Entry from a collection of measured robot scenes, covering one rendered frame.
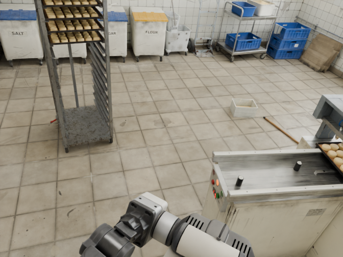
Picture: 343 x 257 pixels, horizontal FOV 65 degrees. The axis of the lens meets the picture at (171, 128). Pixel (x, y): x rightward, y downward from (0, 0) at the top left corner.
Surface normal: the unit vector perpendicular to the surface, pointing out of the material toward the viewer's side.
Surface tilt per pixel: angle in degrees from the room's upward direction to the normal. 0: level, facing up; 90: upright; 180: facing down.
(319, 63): 67
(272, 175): 0
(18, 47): 92
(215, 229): 0
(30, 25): 92
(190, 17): 90
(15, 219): 0
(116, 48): 93
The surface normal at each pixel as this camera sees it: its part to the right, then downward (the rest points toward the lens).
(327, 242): -0.98, 0.01
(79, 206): 0.09, -0.80
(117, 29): 0.29, 0.61
